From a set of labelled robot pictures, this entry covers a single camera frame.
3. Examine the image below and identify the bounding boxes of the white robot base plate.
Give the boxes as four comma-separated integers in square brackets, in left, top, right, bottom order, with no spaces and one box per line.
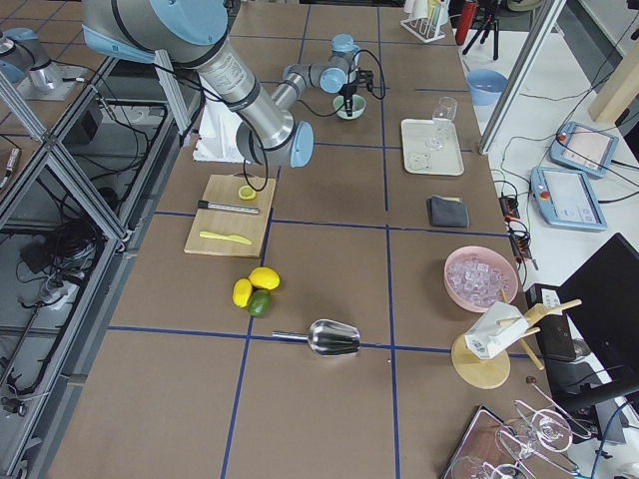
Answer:
[193,102,244,163]

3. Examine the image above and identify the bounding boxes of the black tripod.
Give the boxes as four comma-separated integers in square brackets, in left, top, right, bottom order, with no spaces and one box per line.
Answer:
[461,1,500,61]

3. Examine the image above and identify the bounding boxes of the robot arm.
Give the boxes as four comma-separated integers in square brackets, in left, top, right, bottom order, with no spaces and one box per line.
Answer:
[83,1,359,168]
[1,27,68,101]

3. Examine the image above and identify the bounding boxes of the wooden cutting board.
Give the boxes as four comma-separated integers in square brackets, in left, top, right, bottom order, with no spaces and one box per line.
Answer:
[184,175,277,257]

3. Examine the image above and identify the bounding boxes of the light green bowl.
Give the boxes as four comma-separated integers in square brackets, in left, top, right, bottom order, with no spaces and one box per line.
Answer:
[332,94,366,121]

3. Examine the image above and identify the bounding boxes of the pink bowl of ice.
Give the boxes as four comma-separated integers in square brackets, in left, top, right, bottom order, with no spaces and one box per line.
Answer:
[443,245,519,312]

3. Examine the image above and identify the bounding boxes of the hanging wine glasses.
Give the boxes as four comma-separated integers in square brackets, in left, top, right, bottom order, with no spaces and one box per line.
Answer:
[442,400,582,478]

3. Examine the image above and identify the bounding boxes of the clear wine glass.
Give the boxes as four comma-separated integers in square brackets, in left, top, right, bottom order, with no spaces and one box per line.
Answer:
[425,96,458,151]

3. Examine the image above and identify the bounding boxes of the whole yellow lemon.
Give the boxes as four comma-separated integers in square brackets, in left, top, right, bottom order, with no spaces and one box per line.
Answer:
[249,266,281,290]

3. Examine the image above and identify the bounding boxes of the round wooden stand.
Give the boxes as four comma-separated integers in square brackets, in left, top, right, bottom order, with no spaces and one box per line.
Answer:
[451,299,582,389]

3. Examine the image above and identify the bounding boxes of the lemon half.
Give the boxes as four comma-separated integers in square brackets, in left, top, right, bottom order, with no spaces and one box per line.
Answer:
[238,185,257,201]

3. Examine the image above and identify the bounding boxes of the white wire cup rack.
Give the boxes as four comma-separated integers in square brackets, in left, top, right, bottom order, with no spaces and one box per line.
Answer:
[400,0,449,43]

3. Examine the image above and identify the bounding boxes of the green lime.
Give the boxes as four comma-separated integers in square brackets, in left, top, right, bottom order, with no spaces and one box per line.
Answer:
[247,289,272,317]

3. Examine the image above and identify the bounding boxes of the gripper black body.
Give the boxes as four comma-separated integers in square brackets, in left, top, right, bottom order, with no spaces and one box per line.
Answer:
[340,68,373,97]

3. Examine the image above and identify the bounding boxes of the blue bowl with fork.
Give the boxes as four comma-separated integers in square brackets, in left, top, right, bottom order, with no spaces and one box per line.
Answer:
[466,69,508,106]

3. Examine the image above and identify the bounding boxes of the white paper carton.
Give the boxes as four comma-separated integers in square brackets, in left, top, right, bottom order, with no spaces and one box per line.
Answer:
[464,301,528,360]

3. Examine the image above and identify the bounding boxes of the metal ice scoop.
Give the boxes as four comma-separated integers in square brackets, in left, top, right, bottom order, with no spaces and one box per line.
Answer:
[273,318,360,356]

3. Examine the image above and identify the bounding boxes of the blue teach pendant tablet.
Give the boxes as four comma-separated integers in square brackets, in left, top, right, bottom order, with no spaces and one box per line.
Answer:
[550,122,619,178]

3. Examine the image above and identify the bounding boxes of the yellow plastic knife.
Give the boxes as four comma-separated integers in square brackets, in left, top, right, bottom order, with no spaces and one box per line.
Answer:
[199,231,253,245]

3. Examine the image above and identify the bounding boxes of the cream bear serving tray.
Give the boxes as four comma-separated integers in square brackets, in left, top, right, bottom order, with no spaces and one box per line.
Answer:
[400,119,464,177]

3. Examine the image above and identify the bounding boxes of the folded grey cloth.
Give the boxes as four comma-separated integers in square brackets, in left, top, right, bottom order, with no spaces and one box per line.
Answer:
[426,196,470,228]

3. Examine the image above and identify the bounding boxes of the metal cylinder tool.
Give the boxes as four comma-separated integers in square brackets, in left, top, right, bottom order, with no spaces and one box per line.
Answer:
[197,200,261,215]

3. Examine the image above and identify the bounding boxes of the aluminium frame post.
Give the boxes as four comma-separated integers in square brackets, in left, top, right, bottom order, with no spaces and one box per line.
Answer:
[477,0,567,155]

